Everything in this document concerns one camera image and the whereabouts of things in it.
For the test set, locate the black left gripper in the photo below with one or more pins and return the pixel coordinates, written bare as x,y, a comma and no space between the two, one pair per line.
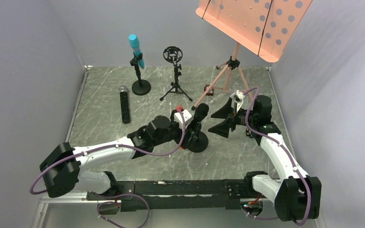
194,130

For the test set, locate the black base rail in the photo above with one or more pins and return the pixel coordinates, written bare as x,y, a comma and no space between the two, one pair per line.
186,194

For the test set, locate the black small desk mic stand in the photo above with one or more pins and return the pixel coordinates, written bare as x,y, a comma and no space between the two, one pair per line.
200,144

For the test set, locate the black clip desk mic stand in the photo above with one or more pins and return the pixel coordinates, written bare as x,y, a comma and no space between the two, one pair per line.
139,87

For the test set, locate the black tripod shock mount stand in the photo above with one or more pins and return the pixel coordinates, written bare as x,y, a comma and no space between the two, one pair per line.
173,54

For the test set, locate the pink music stand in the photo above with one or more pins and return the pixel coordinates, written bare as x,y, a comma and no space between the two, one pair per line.
264,27

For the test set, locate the black microphone orange end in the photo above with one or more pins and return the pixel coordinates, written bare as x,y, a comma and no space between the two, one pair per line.
201,112

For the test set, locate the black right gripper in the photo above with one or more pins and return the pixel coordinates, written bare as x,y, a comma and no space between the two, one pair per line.
233,118

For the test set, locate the blue microphone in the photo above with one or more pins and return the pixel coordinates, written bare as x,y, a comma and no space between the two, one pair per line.
135,45

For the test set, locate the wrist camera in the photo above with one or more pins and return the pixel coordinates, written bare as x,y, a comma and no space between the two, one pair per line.
182,116
237,99

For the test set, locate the red owl toy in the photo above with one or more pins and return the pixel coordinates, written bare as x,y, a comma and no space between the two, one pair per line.
209,90

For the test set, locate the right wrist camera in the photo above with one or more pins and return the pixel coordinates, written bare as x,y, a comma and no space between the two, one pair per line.
237,99

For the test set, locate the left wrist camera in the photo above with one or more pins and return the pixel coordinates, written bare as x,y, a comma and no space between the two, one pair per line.
182,116

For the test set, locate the black microphone silver grille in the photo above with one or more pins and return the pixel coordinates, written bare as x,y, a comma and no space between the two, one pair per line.
124,102

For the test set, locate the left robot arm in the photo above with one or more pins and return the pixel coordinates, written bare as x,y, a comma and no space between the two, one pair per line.
67,168

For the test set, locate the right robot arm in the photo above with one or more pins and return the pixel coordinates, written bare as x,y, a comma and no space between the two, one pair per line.
296,196

